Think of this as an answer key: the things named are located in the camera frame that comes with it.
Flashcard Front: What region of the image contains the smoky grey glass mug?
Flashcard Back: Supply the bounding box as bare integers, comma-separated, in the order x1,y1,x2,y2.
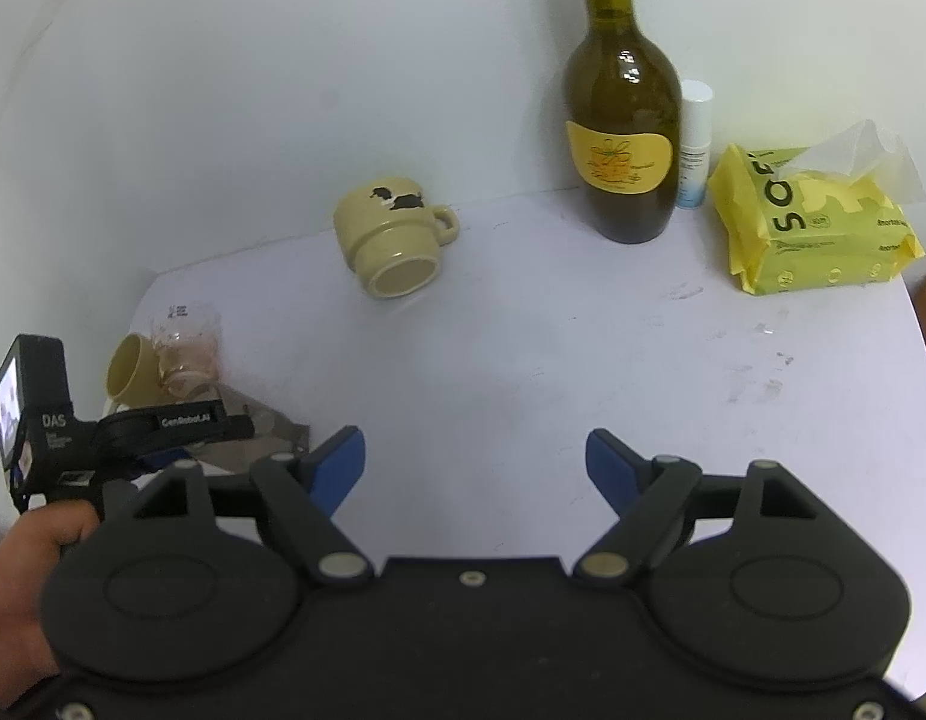
186,383,310,473

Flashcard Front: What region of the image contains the olive yellow ceramic cup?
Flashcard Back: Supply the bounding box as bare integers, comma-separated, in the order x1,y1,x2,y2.
106,333,170,410

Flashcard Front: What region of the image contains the pink tinted glass cup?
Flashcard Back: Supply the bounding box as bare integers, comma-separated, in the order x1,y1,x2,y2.
150,302,220,400

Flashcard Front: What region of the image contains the person's left hand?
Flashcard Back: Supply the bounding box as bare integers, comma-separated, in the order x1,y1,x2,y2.
0,500,100,709

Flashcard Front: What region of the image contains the cream mug with dog print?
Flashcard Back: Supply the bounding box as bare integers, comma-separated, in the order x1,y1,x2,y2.
332,177,461,299

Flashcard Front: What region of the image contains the yellow tissue pack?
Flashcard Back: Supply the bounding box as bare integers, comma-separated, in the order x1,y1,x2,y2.
709,119,926,296

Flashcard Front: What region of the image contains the dark green wine bottle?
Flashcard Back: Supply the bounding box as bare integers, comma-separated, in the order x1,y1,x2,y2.
564,0,682,244

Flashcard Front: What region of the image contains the white spray bottle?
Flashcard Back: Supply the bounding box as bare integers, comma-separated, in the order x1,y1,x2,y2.
676,80,715,208

